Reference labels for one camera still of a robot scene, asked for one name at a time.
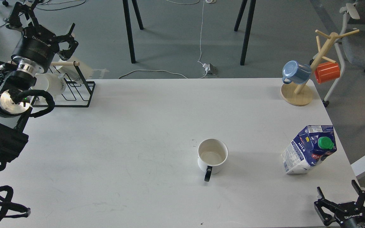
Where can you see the white cup on rack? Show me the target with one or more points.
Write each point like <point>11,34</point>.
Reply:
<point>50,83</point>

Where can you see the white cup tilted rear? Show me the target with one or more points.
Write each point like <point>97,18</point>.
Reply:
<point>72,73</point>

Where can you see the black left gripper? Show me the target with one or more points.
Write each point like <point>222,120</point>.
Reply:
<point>36,47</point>

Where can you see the blue mug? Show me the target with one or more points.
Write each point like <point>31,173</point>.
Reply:
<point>295,72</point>

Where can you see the orange mug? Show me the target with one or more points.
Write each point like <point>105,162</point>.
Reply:
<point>326,72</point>

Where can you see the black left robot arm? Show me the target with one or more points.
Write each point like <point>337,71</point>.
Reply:
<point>18,102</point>

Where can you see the wooden dowel rod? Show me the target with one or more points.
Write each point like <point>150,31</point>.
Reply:
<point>65,63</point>

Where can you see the wooden mug tree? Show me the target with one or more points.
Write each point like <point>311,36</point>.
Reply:
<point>301,94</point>

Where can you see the black table leg left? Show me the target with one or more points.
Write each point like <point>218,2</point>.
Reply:
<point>129,32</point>

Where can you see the white power plug adapter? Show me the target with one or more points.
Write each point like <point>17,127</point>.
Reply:
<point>209,69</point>

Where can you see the black table leg right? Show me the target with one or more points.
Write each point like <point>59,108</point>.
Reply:
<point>248,27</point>

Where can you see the black table leg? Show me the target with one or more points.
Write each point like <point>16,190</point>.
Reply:
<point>248,27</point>
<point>129,32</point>

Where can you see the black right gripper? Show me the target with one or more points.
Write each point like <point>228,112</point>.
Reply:
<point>354,220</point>

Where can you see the white mug black handle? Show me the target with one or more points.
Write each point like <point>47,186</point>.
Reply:
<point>212,154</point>

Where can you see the blue white milk carton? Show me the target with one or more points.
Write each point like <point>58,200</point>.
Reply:
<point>309,148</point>

